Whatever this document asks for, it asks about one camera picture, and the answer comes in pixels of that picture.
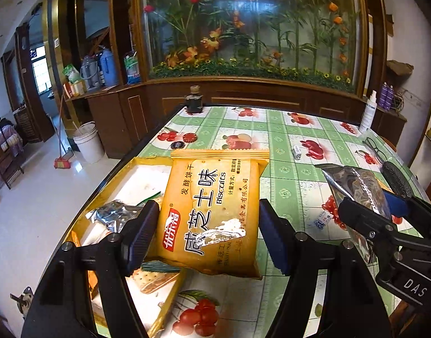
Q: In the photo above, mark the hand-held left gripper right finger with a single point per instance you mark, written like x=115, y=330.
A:
x=275, y=243

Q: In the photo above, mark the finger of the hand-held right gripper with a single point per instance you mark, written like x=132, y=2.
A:
x=363, y=220
x=397, y=205

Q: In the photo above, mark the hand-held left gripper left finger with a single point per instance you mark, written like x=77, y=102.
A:
x=141, y=239

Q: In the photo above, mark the silver foil snack packet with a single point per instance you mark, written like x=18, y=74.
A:
x=356, y=186
x=113, y=213

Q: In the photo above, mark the green-edged cracker packet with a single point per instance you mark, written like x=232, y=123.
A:
x=150, y=198
x=155, y=277

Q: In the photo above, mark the yellow cardboard box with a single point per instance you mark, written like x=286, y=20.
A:
x=145, y=179

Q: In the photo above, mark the small orange snack packet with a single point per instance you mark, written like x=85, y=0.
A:
x=74, y=239
x=93, y=281

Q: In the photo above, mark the large orange biscuit packet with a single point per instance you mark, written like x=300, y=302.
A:
x=208, y=200

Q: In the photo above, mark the dark glasses case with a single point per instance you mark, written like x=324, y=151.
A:
x=397, y=179

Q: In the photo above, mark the fruit print tablecloth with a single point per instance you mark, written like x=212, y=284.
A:
x=282, y=183

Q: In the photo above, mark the black-framed eyeglasses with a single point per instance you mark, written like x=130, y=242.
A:
x=375, y=148

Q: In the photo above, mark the white spray bottle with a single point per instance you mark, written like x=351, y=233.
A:
x=368, y=114

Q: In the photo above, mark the purple bottle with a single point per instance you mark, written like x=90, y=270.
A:
x=384, y=95
x=391, y=97

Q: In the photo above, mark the white plastic bucket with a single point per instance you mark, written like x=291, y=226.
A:
x=89, y=144

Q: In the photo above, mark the red broom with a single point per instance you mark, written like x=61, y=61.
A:
x=62, y=163

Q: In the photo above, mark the wooden cabinet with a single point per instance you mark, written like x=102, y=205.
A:
x=109, y=119

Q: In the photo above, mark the caster wheel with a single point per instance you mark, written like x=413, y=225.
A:
x=23, y=298

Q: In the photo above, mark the brown shelf ornament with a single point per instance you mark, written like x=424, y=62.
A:
x=399, y=67

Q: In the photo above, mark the dark glass jar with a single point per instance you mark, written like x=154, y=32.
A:
x=194, y=102

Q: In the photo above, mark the small orange carton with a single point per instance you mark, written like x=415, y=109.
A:
x=78, y=88

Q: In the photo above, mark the dark wooden chair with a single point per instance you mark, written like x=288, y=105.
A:
x=4, y=148

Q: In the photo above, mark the green-labelled clear bottle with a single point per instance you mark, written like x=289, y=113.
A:
x=132, y=67

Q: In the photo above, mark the blue thermos jug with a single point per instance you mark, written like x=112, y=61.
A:
x=108, y=65

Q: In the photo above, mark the green and white bag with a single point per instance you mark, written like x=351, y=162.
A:
x=72, y=74

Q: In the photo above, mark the window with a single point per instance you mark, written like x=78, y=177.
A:
x=41, y=68

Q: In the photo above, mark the artificial flower display case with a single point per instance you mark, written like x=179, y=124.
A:
x=250, y=24

